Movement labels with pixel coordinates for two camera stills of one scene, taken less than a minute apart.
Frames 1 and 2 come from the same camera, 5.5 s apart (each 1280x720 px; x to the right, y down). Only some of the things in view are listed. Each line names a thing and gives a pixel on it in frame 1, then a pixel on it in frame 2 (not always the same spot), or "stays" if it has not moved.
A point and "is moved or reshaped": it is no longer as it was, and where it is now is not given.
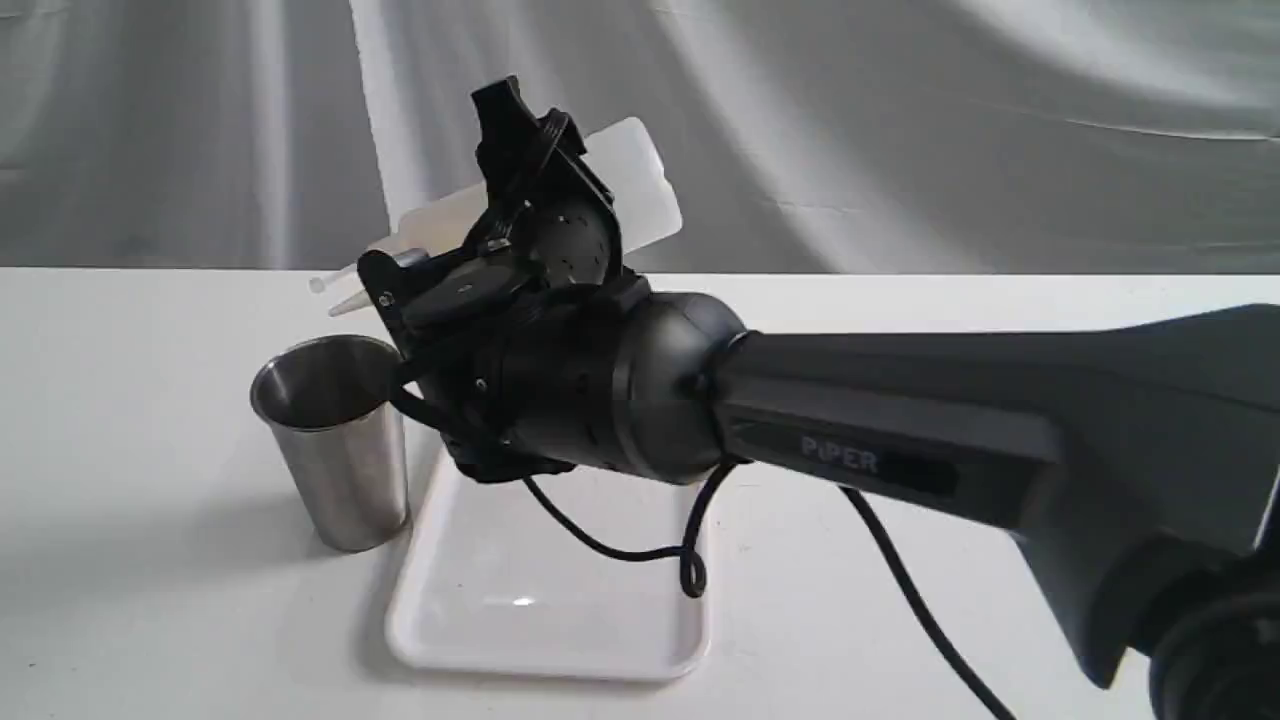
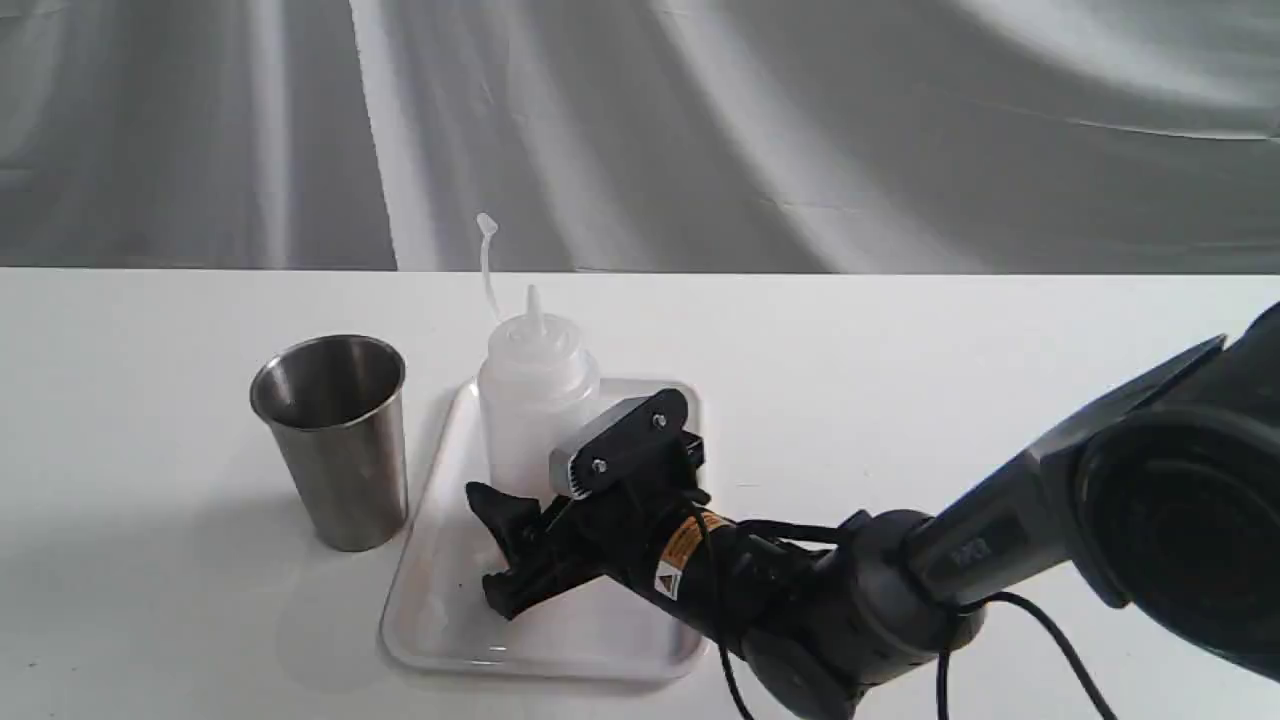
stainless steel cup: x=330 y=401 stays
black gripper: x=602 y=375 → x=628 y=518
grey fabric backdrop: x=803 y=137 stays
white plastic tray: x=492 y=588 stays
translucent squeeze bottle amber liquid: x=627 y=156 is moved or reshaped
